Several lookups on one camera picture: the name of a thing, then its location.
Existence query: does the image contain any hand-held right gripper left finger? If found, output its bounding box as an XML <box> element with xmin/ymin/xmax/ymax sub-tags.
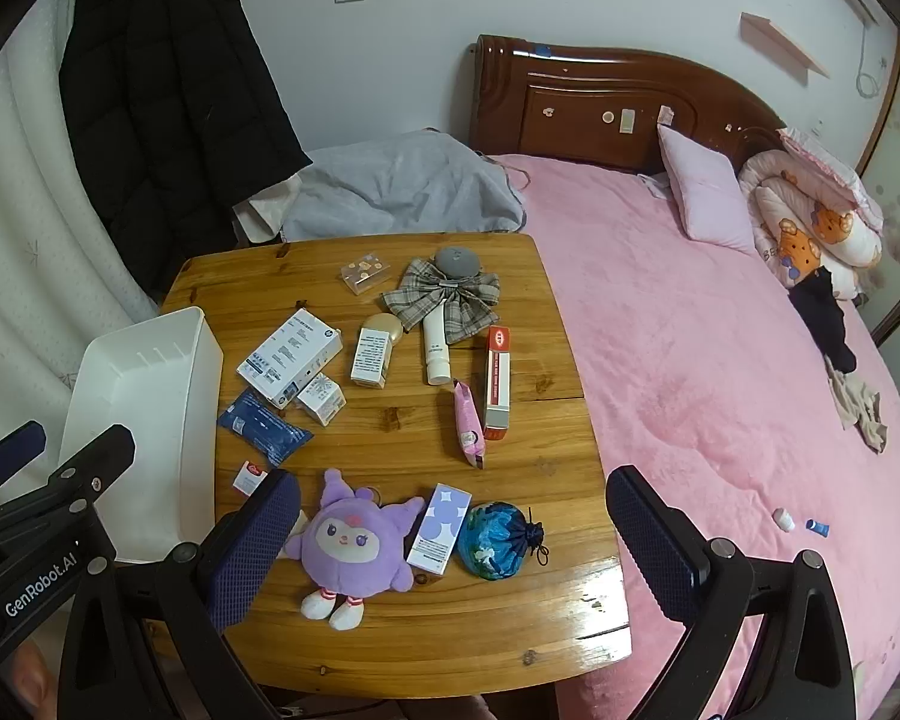
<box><xmin>60</xmin><ymin>469</ymin><xmax>302</xmax><ymax>720</ymax></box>

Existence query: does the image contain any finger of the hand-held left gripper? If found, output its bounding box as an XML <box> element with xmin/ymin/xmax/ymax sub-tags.
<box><xmin>0</xmin><ymin>424</ymin><xmax>136</xmax><ymax>537</ymax></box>
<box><xmin>0</xmin><ymin>420</ymin><xmax>47</xmax><ymax>500</ymax></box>

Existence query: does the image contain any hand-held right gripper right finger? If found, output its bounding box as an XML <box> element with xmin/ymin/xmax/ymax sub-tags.
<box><xmin>606</xmin><ymin>465</ymin><xmax>860</xmax><ymax>720</ymax></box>

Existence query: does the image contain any small red white box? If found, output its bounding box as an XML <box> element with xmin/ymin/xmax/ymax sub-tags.
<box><xmin>232</xmin><ymin>461</ymin><xmax>271</xmax><ymax>497</ymax></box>

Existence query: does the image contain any white plastic bin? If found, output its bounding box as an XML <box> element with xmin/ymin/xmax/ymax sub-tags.
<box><xmin>58</xmin><ymin>306</ymin><xmax>224</xmax><ymax>565</ymax></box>

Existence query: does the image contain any purple plush toy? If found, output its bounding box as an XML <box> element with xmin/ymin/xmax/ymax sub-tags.
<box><xmin>281</xmin><ymin>469</ymin><xmax>426</xmax><ymax>631</ymax></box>

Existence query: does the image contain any blue tissue pack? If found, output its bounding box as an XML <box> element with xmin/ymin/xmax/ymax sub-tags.
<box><xmin>217</xmin><ymin>388</ymin><xmax>314</xmax><ymax>466</ymax></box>

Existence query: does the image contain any small white patterned box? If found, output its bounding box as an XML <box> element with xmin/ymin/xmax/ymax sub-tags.
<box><xmin>296</xmin><ymin>373</ymin><xmax>346</xmax><ymax>427</ymax></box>

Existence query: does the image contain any blue drawstring pouch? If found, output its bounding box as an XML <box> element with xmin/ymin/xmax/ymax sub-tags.
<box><xmin>456</xmin><ymin>501</ymin><xmax>547</xmax><ymax>582</ymax></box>

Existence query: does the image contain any white purple patterned box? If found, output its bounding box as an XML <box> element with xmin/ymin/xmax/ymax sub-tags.
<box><xmin>405</xmin><ymin>484</ymin><xmax>473</xmax><ymax>575</ymax></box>

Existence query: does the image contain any large white blue medicine box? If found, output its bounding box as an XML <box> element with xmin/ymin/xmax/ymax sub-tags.
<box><xmin>236</xmin><ymin>307</ymin><xmax>344</xmax><ymax>411</ymax></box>

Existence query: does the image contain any pink snack packet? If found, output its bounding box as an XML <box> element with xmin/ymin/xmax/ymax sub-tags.
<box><xmin>452</xmin><ymin>379</ymin><xmax>488</xmax><ymax>472</ymax></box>

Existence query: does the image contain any white text box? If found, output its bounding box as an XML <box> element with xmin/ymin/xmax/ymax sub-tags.
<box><xmin>350</xmin><ymin>326</ymin><xmax>391</xmax><ymax>389</ymax></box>

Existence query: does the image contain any long red white box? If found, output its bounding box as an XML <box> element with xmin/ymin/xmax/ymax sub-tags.
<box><xmin>484</xmin><ymin>325</ymin><xmax>512</xmax><ymax>442</ymax></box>

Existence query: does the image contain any gold round compact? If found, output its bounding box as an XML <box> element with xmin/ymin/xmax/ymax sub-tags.
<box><xmin>365</xmin><ymin>313</ymin><xmax>406</xmax><ymax>350</ymax></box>

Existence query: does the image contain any white cosmetic tube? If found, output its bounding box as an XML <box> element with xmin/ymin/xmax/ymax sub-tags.
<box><xmin>421</xmin><ymin>300</ymin><xmax>452</xmax><ymax>387</ymax></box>

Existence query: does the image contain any person's left hand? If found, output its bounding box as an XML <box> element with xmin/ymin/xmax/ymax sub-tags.
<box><xmin>13</xmin><ymin>637</ymin><xmax>55</xmax><ymax>715</ymax></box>

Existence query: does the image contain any pink bed blanket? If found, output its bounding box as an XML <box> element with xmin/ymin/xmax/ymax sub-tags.
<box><xmin>487</xmin><ymin>154</ymin><xmax>900</xmax><ymax>720</ymax></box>

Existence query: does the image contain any beige garment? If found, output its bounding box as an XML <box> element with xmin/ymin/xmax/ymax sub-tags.
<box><xmin>827</xmin><ymin>356</ymin><xmax>890</xmax><ymax>455</ymax></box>

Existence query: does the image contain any black garment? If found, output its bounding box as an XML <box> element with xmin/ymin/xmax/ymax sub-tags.
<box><xmin>787</xmin><ymin>265</ymin><xmax>858</xmax><ymax>374</ymax></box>

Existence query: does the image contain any clear stickered plastic box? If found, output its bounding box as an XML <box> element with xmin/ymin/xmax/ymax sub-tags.
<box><xmin>337</xmin><ymin>249</ymin><xmax>389</xmax><ymax>295</ymax></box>

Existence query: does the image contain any cream cloth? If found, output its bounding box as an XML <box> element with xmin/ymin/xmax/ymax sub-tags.
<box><xmin>231</xmin><ymin>172</ymin><xmax>301</xmax><ymax>247</ymax></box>

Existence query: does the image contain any grey plaid bow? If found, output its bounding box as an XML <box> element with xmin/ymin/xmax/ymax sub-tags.
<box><xmin>379</xmin><ymin>259</ymin><xmax>502</xmax><ymax>346</ymax></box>

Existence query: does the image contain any grey round pebble gadget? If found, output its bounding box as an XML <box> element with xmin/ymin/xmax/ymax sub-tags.
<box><xmin>433</xmin><ymin>245</ymin><xmax>481</xmax><ymax>280</ymax></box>

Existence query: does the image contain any rolled bear print quilt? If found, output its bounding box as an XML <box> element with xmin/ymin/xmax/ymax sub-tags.
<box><xmin>736</xmin><ymin>127</ymin><xmax>886</xmax><ymax>301</ymax></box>

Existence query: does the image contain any pink pillow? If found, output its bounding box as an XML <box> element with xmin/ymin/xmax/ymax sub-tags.
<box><xmin>656</xmin><ymin>122</ymin><xmax>757</xmax><ymax>254</ymax></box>

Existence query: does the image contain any black puffer coat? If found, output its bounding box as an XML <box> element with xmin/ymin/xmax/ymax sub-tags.
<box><xmin>58</xmin><ymin>0</ymin><xmax>314</xmax><ymax>301</ymax></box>

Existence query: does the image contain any light grey cloth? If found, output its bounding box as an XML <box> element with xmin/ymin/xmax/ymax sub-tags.
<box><xmin>281</xmin><ymin>129</ymin><xmax>530</xmax><ymax>245</ymax></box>

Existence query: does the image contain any brown wooden headboard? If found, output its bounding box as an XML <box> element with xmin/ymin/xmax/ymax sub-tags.
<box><xmin>470</xmin><ymin>34</ymin><xmax>788</xmax><ymax>177</ymax></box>

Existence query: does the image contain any white wall cable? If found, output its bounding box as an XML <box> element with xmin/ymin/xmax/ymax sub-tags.
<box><xmin>855</xmin><ymin>15</ymin><xmax>882</xmax><ymax>98</ymax></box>

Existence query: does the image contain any pink wall shelf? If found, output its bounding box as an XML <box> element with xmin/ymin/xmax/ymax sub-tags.
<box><xmin>740</xmin><ymin>11</ymin><xmax>831</xmax><ymax>80</ymax></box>

